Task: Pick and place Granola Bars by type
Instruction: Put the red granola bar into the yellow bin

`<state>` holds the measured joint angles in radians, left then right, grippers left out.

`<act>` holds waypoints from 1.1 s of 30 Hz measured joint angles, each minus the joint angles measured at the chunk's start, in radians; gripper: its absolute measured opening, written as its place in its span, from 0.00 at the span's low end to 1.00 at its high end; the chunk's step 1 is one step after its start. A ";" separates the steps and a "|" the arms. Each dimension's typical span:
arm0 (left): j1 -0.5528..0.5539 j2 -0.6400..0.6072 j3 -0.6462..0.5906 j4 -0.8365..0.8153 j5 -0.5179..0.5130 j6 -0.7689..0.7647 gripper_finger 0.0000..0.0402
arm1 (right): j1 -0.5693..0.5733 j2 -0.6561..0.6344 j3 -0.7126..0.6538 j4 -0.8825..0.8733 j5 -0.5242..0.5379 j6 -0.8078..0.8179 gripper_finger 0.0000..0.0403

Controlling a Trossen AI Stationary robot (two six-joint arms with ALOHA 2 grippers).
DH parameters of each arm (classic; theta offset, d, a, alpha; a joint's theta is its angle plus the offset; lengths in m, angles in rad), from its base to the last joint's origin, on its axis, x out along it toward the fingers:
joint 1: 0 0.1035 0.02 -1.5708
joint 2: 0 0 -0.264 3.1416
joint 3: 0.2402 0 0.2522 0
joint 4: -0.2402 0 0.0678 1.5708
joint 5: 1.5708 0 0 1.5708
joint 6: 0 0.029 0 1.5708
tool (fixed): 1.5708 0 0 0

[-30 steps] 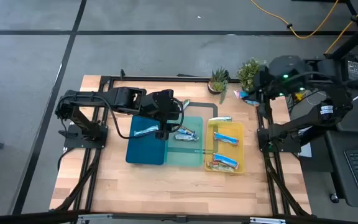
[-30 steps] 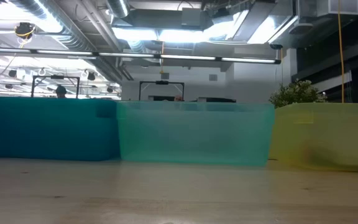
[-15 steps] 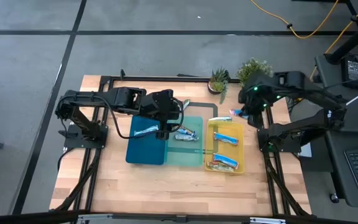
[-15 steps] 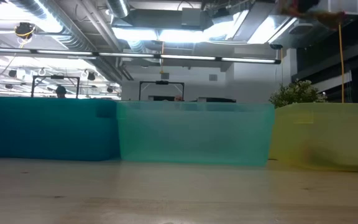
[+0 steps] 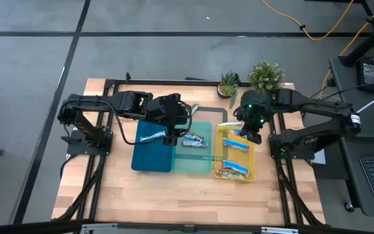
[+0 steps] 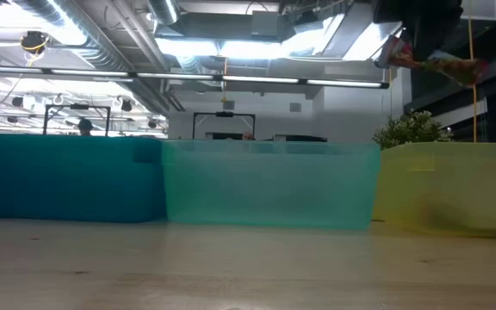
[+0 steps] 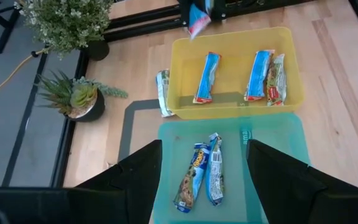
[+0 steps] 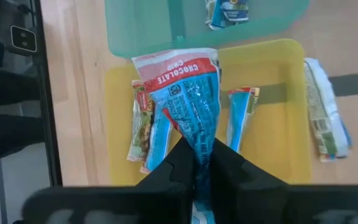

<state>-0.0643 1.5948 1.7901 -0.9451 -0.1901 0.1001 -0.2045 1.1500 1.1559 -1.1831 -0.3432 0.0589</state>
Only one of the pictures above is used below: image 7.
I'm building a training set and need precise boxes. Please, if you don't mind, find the white-flowered potted plant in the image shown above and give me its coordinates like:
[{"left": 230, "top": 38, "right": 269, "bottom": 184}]
[{"left": 13, "top": 0, "right": 115, "bottom": 62}]

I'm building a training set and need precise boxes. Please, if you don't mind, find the teal plastic bin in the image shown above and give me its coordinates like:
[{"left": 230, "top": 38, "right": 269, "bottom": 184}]
[{"left": 152, "top": 112, "right": 311, "bottom": 224}]

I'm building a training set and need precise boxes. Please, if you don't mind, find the yellow plastic bin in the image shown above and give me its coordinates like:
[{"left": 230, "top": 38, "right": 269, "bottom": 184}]
[{"left": 167, "top": 27, "right": 306, "bottom": 121}]

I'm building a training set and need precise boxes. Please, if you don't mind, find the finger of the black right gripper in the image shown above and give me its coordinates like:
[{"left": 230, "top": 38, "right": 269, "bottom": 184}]
[
  {"left": 211, "top": 0, "right": 228, "bottom": 22},
  {"left": 178, "top": 0, "right": 194, "bottom": 25}
]

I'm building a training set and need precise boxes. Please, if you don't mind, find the succulent in black pot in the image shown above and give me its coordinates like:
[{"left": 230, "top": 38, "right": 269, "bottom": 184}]
[{"left": 35, "top": 70, "right": 129, "bottom": 123}]

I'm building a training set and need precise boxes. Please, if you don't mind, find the blue granola bar barcode side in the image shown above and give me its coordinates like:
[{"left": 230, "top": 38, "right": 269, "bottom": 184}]
[{"left": 205, "top": 133, "right": 226, "bottom": 207}]

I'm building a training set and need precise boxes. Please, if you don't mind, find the green red-label granola bar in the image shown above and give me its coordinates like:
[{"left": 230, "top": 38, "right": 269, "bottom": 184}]
[{"left": 265, "top": 54, "right": 288, "bottom": 107}]

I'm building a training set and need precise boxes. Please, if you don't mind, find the white-backed granola bar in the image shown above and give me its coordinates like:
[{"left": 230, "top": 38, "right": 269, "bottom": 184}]
[{"left": 155, "top": 68, "right": 176, "bottom": 118}]

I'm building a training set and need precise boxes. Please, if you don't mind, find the blue red-striped granola bar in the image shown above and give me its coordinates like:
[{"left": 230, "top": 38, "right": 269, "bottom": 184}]
[
  {"left": 193, "top": 52, "right": 223, "bottom": 105},
  {"left": 187, "top": 2, "right": 213, "bottom": 41},
  {"left": 244, "top": 49, "right": 275, "bottom": 103}
]

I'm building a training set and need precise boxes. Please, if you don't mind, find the yellow extension cable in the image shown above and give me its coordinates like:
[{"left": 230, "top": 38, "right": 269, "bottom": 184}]
[{"left": 0, "top": 49, "right": 48, "bottom": 101}]

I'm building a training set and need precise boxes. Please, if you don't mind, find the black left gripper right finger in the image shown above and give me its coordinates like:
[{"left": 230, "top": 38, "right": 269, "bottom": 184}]
[{"left": 246, "top": 139, "right": 358, "bottom": 224}]

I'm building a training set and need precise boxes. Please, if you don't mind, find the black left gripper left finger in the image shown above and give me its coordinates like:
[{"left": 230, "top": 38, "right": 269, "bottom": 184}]
[{"left": 0, "top": 139, "right": 163, "bottom": 224}]

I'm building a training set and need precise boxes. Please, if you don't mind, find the blue Chewy granola bar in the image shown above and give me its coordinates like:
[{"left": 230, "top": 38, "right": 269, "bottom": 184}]
[{"left": 173, "top": 142, "right": 211, "bottom": 214}]

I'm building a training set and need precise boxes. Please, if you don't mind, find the black office desk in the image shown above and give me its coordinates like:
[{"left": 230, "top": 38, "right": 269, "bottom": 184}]
[{"left": 0, "top": 0, "right": 22, "bottom": 55}]

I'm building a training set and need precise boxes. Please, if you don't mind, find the black aluminium table frame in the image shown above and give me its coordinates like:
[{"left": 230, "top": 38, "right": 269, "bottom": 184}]
[{"left": 50, "top": 0, "right": 358, "bottom": 189}]

